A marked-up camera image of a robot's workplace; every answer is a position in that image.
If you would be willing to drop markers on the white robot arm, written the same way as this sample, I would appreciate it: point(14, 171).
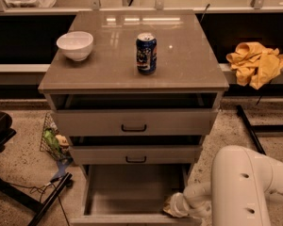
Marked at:
point(241, 183)

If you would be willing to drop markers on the yellow crumpled cloth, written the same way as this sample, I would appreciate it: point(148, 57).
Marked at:
point(254, 64)

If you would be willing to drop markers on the grey drawer cabinet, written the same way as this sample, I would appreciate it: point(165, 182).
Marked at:
point(187, 75)

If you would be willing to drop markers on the white ceramic bowl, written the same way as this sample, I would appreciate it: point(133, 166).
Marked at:
point(76, 45)

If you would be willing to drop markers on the black chair base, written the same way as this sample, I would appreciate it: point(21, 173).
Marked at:
point(23, 164)

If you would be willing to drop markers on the black stand leg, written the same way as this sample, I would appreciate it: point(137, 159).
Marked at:
point(254, 129)

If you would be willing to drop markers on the blue soda can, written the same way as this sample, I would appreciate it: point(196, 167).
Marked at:
point(146, 55)

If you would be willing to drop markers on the grey drawer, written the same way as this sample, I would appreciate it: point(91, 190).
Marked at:
point(165, 154)
point(131, 195)
point(135, 122)

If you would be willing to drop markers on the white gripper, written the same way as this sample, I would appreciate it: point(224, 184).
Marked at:
point(181, 203)

